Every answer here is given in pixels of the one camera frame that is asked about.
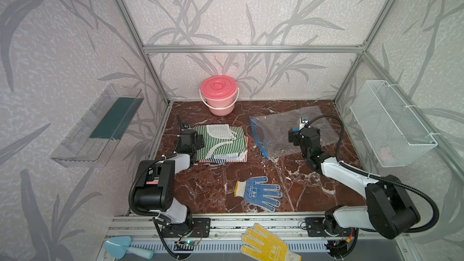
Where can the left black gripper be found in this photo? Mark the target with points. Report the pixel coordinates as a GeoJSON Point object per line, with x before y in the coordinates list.
{"type": "Point", "coordinates": [198, 142]}

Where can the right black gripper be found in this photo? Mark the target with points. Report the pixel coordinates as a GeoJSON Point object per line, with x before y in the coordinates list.
{"type": "Point", "coordinates": [296, 134]}

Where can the green white striped garment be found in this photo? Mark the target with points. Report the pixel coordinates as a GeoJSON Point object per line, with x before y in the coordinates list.
{"type": "Point", "coordinates": [221, 139]}

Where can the blue white striped garment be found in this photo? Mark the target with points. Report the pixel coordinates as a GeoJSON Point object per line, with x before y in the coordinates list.
{"type": "Point", "coordinates": [240, 157]}

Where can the clear vacuum storage bag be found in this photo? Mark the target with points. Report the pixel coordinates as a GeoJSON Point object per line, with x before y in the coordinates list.
{"type": "Point", "coordinates": [271, 132]}

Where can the red white striped garment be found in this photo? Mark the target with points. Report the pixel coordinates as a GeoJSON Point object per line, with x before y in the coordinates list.
{"type": "Point", "coordinates": [234, 151]}

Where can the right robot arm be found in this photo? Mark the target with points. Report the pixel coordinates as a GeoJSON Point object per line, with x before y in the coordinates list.
{"type": "Point", "coordinates": [389, 210]}

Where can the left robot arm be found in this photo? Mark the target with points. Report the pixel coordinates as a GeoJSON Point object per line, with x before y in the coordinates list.
{"type": "Point", "coordinates": [152, 191]}

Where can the pink lidded plastic bucket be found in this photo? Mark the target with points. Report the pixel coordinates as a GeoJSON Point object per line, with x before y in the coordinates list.
{"type": "Point", "coordinates": [219, 94]}

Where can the blue dotted work glove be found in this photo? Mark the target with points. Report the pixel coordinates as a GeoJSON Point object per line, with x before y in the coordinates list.
{"type": "Point", "coordinates": [257, 191]}

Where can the pink item in basket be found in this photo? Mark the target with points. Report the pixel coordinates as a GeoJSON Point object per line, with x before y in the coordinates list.
{"type": "Point", "coordinates": [385, 153]}

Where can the yellow dotted work glove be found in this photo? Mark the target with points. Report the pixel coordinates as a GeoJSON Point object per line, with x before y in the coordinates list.
{"type": "Point", "coordinates": [262, 245]}

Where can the light blue hand trowel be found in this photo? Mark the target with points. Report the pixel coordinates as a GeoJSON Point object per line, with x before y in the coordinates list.
{"type": "Point", "coordinates": [117, 247]}

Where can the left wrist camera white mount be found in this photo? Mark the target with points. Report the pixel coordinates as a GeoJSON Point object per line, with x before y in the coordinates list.
{"type": "Point", "coordinates": [182, 125]}

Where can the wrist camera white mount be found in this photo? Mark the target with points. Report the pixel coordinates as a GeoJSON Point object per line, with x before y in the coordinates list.
{"type": "Point", "coordinates": [182, 125]}
{"type": "Point", "coordinates": [303, 122]}

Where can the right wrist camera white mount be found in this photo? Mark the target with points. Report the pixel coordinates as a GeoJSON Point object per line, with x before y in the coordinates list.
{"type": "Point", "coordinates": [303, 122]}

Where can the white wire mesh basket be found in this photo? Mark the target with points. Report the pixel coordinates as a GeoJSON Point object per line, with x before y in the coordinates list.
{"type": "Point", "coordinates": [387, 121]}

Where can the clear plastic wall shelf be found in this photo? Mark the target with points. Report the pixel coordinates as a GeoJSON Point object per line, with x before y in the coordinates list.
{"type": "Point", "coordinates": [94, 139]}

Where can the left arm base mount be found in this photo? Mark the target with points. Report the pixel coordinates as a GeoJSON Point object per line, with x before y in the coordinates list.
{"type": "Point", "coordinates": [198, 227]}

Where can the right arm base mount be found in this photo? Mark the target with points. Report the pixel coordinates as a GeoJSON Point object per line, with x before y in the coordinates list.
{"type": "Point", "coordinates": [325, 228]}

